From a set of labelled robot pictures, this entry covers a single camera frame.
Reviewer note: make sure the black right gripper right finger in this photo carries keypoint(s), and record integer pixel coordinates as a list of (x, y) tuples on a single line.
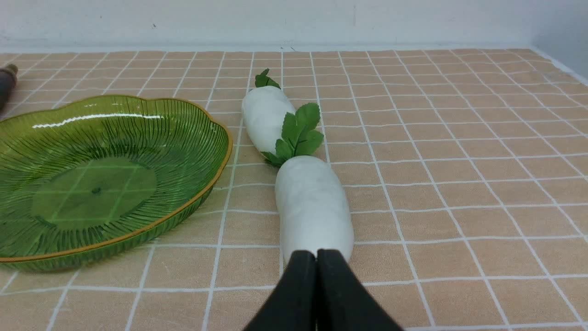
[(343, 303)]

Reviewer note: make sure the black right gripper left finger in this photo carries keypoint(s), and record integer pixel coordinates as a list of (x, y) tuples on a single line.
[(290, 305)]

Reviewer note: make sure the white radish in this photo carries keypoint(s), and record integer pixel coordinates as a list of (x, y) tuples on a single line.
[(311, 201), (264, 109)]

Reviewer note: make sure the purple eggplant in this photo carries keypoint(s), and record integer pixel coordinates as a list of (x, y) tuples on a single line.
[(8, 81)]

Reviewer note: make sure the checkered beige tablecloth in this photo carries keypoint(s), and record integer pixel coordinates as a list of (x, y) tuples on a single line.
[(465, 171)]

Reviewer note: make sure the green glass plate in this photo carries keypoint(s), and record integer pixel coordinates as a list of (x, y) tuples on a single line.
[(99, 176)]

